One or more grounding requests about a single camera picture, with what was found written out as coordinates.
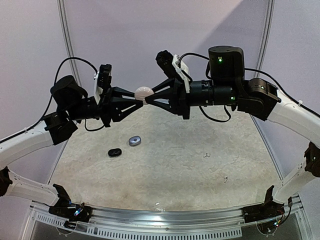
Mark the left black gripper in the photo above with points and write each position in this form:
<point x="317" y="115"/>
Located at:
<point x="106" y="107"/>

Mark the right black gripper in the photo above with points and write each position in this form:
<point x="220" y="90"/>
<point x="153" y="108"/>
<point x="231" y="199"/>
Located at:
<point x="182" y="98"/>

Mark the white round charging case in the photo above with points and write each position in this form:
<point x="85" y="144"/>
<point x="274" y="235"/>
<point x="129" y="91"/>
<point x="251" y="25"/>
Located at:
<point x="142" y="93"/>

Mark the blue earbud charging case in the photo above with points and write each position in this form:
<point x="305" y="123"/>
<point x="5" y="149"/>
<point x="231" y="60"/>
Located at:
<point x="134" y="141"/>

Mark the black earbud charging case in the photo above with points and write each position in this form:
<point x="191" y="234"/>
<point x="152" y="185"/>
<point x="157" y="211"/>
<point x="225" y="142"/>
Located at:
<point x="114" y="152"/>

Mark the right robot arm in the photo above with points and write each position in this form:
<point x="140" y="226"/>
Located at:
<point x="225" y="85"/>

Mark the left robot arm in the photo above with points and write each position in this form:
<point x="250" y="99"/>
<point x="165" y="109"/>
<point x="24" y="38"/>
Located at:
<point x="73" y="106"/>

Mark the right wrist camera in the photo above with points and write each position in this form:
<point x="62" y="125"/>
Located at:
<point x="174" y="67"/>

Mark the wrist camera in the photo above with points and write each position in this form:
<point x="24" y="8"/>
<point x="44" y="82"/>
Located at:
<point x="174" y="67"/>
<point x="102" y="80"/>

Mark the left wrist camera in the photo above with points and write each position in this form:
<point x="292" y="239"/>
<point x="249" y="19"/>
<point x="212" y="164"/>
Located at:
<point x="102" y="80"/>

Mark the aluminium front rail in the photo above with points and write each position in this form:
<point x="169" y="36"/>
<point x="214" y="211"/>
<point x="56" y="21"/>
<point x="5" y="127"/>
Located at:
<point x="213" y="218"/>

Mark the left aluminium frame post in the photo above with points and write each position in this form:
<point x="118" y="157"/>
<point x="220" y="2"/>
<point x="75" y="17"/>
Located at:
<point x="62" y="11"/>

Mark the aluminium frame post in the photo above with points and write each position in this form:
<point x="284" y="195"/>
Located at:
<point x="259" y="17"/>
<point x="62" y="11"/>

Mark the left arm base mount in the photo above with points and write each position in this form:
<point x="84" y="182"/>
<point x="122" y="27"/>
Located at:
<point x="71" y="211"/>

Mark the slotted white cable duct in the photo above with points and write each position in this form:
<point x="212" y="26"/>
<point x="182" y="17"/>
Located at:
<point x="54" y="228"/>

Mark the right aluminium frame post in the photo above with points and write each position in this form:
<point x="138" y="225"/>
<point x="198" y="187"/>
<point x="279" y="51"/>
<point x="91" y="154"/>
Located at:
<point x="259" y="17"/>

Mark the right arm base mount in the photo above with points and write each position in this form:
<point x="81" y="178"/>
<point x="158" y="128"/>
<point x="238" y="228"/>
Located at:
<point x="258" y="212"/>

